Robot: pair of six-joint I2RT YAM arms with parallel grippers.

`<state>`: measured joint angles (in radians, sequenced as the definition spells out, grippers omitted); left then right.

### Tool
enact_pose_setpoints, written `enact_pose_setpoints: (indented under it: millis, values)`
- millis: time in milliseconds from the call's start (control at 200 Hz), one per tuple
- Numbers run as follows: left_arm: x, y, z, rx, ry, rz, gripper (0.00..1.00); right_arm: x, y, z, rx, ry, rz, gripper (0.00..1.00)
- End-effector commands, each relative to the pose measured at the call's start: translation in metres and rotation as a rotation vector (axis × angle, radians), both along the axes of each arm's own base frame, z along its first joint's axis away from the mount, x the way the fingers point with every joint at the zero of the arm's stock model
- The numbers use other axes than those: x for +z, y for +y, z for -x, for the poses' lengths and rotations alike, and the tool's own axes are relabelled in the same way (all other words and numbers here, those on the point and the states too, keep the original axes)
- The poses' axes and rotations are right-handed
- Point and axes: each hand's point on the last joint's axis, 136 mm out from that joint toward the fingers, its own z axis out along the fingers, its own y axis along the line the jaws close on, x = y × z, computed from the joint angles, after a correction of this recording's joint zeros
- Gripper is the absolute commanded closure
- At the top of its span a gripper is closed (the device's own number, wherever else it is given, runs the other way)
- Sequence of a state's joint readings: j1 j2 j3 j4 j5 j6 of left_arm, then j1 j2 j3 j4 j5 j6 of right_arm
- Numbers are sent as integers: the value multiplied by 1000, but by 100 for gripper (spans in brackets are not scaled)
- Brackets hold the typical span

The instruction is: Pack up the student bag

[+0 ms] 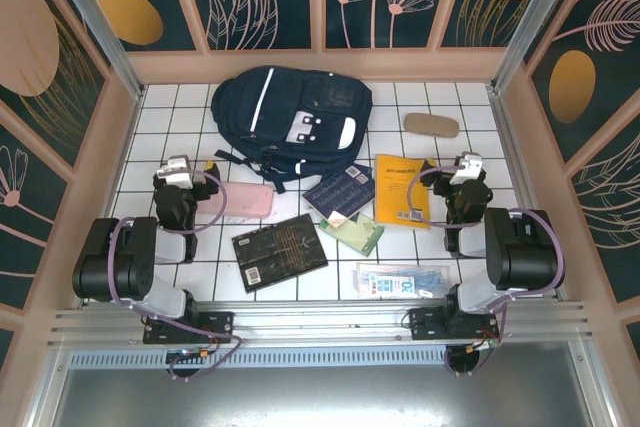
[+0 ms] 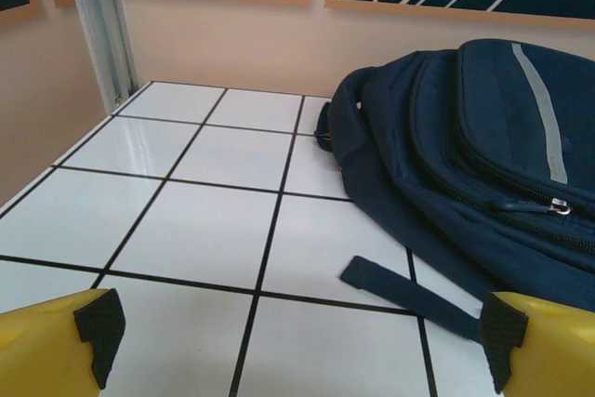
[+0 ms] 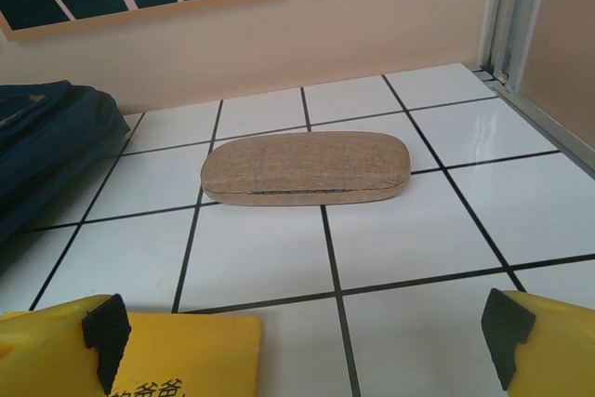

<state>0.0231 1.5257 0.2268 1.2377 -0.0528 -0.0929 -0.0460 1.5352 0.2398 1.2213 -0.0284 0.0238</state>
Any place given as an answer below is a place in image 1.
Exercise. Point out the tan glasses case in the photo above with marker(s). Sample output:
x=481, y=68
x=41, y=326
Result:
x=430, y=125

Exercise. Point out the yellow book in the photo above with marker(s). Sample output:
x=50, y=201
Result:
x=400, y=192

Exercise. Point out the pink pencil case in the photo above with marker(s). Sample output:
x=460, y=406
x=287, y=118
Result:
x=245, y=199

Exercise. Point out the dark blue notebook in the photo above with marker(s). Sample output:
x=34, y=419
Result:
x=340, y=194

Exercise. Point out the green notebook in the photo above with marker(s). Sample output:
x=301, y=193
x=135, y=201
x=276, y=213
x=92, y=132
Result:
x=360, y=234

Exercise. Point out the navy blue backpack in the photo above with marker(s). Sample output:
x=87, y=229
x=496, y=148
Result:
x=300, y=117

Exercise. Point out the clear packet of blue masks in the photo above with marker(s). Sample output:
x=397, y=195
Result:
x=400, y=282

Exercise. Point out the black book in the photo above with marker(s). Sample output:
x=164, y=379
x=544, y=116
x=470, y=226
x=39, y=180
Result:
x=280, y=254

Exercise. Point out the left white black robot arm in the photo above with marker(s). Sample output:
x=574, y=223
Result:
x=100, y=267

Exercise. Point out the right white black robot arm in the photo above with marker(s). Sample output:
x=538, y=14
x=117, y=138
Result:
x=525, y=257

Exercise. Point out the small white pink eraser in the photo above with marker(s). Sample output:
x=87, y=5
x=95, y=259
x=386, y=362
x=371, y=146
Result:
x=336, y=220

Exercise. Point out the grey metal sheet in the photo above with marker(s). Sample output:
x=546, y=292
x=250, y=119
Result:
x=320, y=397

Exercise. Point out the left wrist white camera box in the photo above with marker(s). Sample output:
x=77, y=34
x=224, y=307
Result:
x=175, y=172

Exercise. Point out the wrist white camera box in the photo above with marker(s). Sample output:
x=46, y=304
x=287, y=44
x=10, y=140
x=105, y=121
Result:
x=175, y=172
x=467, y=167

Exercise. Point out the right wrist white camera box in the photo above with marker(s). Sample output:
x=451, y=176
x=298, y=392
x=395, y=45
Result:
x=467, y=167

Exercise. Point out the aluminium side rail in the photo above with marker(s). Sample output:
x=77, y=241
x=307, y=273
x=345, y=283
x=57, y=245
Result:
x=515, y=157

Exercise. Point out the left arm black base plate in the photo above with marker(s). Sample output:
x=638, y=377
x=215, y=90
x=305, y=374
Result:
x=215, y=327

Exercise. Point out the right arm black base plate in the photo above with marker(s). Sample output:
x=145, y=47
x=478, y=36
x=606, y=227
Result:
x=425, y=324

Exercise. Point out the left aluminium corner post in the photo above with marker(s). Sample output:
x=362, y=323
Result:
x=100, y=32

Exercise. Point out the aluminium corner post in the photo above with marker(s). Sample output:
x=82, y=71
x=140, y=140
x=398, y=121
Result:
x=535, y=17
x=100, y=32

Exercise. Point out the right aluminium corner post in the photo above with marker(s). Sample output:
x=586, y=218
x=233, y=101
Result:
x=535, y=17

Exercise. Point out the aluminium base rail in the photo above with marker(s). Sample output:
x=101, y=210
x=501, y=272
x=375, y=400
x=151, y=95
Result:
x=320, y=319

